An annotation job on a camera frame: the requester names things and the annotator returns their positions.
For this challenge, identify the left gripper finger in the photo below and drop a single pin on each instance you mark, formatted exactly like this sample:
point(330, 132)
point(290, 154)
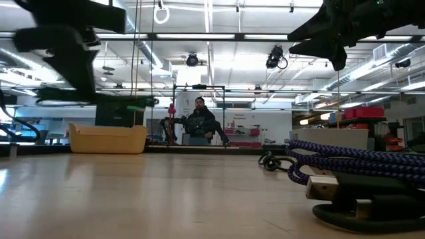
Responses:
point(79, 73)

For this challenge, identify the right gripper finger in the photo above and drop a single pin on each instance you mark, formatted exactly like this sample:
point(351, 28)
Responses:
point(332, 46)
point(328, 23)

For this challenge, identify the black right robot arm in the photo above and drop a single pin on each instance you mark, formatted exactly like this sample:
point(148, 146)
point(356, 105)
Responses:
point(411, 13)

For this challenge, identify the black monitor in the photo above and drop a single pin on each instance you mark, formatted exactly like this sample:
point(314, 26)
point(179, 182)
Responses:
point(113, 116)

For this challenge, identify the yellow plastic bin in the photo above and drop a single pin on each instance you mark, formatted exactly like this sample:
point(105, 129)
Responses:
point(109, 139)

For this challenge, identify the red storage box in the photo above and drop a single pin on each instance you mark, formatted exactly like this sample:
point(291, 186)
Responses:
point(365, 113)

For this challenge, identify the person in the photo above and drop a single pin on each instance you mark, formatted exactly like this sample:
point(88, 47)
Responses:
point(201, 123)

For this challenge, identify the black overhead camera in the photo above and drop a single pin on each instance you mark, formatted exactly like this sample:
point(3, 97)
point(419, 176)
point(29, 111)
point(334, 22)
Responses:
point(403, 63)
point(275, 57)
point(192, 59)

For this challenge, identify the silver ventilation duct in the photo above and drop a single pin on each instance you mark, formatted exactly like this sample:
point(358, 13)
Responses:
point(146, 49)

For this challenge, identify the dark wall shelf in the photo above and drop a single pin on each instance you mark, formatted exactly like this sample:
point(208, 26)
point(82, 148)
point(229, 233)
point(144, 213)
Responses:
point(352, 121)

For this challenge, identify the black table frame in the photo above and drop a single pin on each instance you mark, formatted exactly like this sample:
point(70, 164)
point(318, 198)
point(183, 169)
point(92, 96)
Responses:
point(40, 150)

